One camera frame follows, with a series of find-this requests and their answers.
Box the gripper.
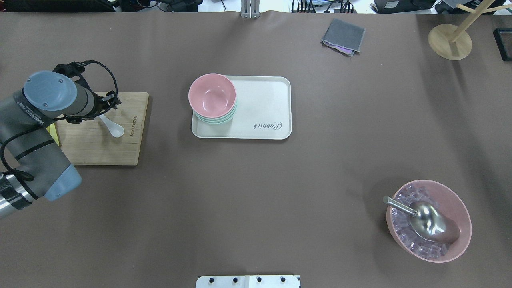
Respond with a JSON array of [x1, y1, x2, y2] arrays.
[[53, 62, 121, 124]]

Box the white ceramic spoon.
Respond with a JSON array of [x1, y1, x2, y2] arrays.
[[98, 114, 125, 138]]

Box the small pink bowl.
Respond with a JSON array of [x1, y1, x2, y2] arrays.
[[188, 73, 238, 118]]

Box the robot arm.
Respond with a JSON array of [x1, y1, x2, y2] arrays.
[[0, 60, 121, 218]]

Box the top green bowl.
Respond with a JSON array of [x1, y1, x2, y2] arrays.
[[193, 102, 238, 120]]

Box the large pink ice bowl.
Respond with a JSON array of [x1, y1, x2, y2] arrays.
[[383, 179, 472, 264]]

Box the wooden cutting board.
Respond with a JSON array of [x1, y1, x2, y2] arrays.
[[55, 92, 149, 166]]

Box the yellow plastic knife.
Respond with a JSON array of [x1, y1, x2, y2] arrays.
[[46, 123, 61, 146]]

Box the lower green bowls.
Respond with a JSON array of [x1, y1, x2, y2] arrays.
[[194, 110, 236, 124]]

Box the cream rabbit serving tray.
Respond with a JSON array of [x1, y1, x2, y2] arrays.
[[191, 75, 292, 140]]

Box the grey cloth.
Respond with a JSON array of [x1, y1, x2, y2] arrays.
[[320, 19, 366, 53]]

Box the purple cloth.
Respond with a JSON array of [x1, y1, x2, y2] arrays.
[[324, 43, 356, 57]]

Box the metal ice scoop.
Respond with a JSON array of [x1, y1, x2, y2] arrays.
[[382, 196, 460, 244]]

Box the wooden cup tree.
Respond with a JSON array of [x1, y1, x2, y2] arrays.
[[428, 0, 512, 60]]

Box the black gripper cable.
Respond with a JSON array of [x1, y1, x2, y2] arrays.
[[82, 60, 119, 94]]

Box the aluminium frame post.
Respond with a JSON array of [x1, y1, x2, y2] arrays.
[[241, 0, 261, 19]]

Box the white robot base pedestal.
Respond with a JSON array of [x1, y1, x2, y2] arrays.
[[195, 274, 301, 288]]

